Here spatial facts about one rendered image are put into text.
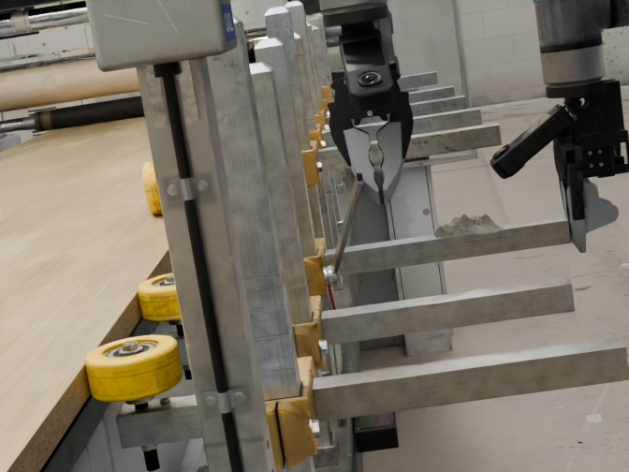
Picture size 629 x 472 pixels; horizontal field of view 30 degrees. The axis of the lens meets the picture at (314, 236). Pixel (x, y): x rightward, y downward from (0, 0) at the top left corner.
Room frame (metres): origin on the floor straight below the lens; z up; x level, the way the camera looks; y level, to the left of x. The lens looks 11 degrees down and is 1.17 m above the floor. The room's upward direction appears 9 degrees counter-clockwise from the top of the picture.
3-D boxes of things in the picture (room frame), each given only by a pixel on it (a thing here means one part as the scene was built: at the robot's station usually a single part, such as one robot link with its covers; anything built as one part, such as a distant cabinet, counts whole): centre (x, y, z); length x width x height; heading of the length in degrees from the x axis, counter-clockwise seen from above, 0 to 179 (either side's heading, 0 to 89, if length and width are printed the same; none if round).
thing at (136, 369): (0.97, 0.17, 0.85); 0.08 x 0.08 x 0.11
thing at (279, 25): (1.68, 0.00, 0.93); 0.04 x 0.04 x 0.48; 87
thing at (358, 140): (1.29, -0.07, 0.99); 0.06 x 0.03 x 0.09; 177
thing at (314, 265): (1.45, 0.02, 0.85); 0.14 x 0.06 x 0.05; 177
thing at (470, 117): (1.96, -0.05, 0.95); 0.50 x 0.04 x 0.04; 87
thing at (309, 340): (1.20, 0.03, 0.83); 0.14 x 0.06 x 0.05; 177
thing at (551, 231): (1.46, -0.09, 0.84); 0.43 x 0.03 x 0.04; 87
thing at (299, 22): (2.17, -0.03, 0.94); 0.04 x 0.04 x 0.48; 87
